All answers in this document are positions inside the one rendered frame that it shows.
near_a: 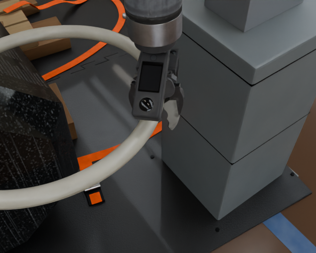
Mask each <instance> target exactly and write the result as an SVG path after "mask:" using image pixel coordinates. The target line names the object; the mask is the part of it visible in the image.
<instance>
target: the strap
mask: <svg viewBox="0 0 316 253"><path fill-rule="evenodd" d="M85 1H87V0H77V1H74V2H71V1H64V0H55V1H51V2H49V3H46V4H44V5H41V6H37V7H36V6H34V5H33V4H31V3H29V2H27V1H21V2H18V3H15V4H13V5H11V6H9V7H8V8H6V9H4V10H3V11H4V12H6V13H9V12H11V11H13V10H15V9H17V8H19V7H21V6H23V5H26V4H30V5H31V6H32V7H35V8H37V9H39V10H43V9H46V8H49V7H51V6H53V5H56V4H59V3H71V4H81V3H83V2H85ZM112 1H113V2H114V3H115V5H116V7H117V9H118V12H119V19H118V22H117V24H116V26H115V27H114V29H113V30H112V31H114V32H117V33H118V32H119V31H120V30H121V28H122V27H123V25H124V22H125V19H124V18H123V17H122V14H123V13H125V9H124V6H123V4H122V3H121V1H120V0H112ZM106 44H107V43H104V42H99V43H98V44H96V45H95V46H94V47H92V48H91V49H90V50H88V51H87V52H85V53H84V54H82V55H81V56H79V57H77V58H76V59H74V60H72V61H71V62H69V63H67V64H65V65H63V66H61V67H59V68H57V69H55V70H53V71H51V72H49V73H47V74H45V75H43V76H42V77H43V79H44V80H45V81H46V80H48V79H50V78H52V77H54V76H56V75H58V74H60V73H62V72H64V71H66V70H68V69H70V68H72V67H73V66H75V65H77V64H79V63H80V62H82V61H84V60H85V59H87V58H88V57H90V56H91V55H93V54H94V53H96V52H97V51H98V50H100V49H101V48H102V47H103V46H105V45H106ZM160 131H162V121H161V122H159V123H158V124H157V126H156V128H155V129H154V131H153V133H152V135H151V136H150V138H151V137H152V136H154V135H156V134H157V133H159V132H160ZM119 145H120V144H119ZM119 145H117V146H114V147H112V148H109V149H106V150H102V151H99V152H96V153H92V154H89V155H86V156H82V157H78V158H77V159H78V163H79V164H81V163H85V162H88V161H92V162H93V161H97V160H100V159H102V158H104V157H105V156H107V155H108V154H109V153H111V152H112V151H113V150H114V149H116V148H117V147H118V146H119Z"/></svg>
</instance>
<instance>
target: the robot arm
mask: <svg viewBox="0 0 316 253"><path fill-rule="evenodd" d="M124 7H125V13H123V14H122V17H123V18H124V19H126V22H127V23H126V25H127V32H128V37H129V38H130V39H131V40H132V41H133V42H134V45H135V46H136V48H137V49H139V50H140V55H139V58H138V62H137V65H136V69H137V73H136V74H134V77H133V79H134V80H135V81H133V80H132V81H131V84H130V85H131V87H130V91H129V95H128V98H129V102H130V104H131V107H132V113H131V114H132V116H133V117H134V118H135V119H137V120H139V121H140V120H150V121H160V120H161V116H162V109H163V102H164V110H165V111H166V112H167V113H168V117H167V120H168V121H169V123H168V128H169V129H170V130H173V129H174V128H175V127H176V125H177V123H178V121H179V118H180V115H181V111H182V108H183V104H184V91H183V89H182V88H181V84H180V83H176V81H177V78H178V75H179V49H173V48H172V47H173V46H174V45H175V44H176V40H177V39H178V38H179V37H180V36H181V34H182V12H183V10H182V0H124ZM173 52H176V55H174V53H173ZM175 75H176V76H175ZM164 100H165V101H164Z"/></svg>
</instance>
